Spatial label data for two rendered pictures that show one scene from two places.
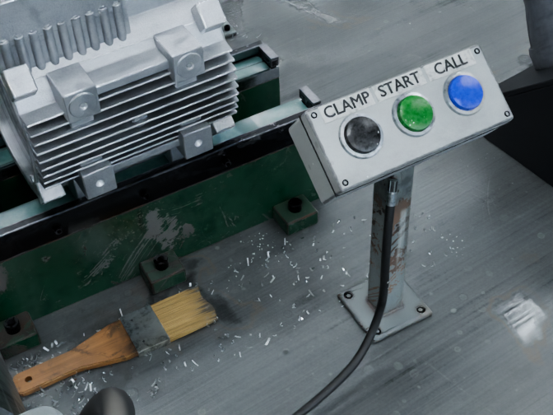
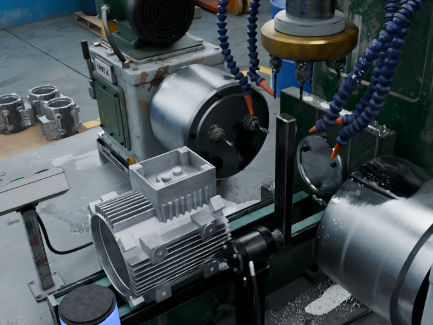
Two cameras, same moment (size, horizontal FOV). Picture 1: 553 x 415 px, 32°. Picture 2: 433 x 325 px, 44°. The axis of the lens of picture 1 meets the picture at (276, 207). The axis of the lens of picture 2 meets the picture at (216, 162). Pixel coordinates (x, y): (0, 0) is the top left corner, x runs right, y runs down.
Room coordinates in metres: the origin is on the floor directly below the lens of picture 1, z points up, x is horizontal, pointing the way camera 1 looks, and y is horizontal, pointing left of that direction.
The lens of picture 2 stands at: (1.53, 0.20, 1.62)
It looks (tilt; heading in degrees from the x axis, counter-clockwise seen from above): 30 degrees down; 175
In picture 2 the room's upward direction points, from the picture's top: 2 degrees counter-clockwise
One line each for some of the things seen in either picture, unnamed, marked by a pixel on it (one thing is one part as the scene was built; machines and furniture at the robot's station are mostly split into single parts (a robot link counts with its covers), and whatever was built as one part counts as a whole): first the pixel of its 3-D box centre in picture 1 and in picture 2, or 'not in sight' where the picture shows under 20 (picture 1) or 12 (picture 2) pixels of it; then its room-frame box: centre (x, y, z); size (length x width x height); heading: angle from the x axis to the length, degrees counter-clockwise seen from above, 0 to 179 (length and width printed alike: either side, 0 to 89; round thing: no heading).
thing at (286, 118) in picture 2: not in sight; (283, 184); (0.78, 0.38, 1.12); 0.04 x 0.03 x 0.26; 117
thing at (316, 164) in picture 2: not in sight; (319, 166); (0.55, 0.52, 1.01); 0.15 x 0.02 x 0.15; 27
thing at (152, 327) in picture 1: (116, 342); not in sight; (0.58, 0.16, 0.80); 0.21 x 0.05 x 0.01; 117
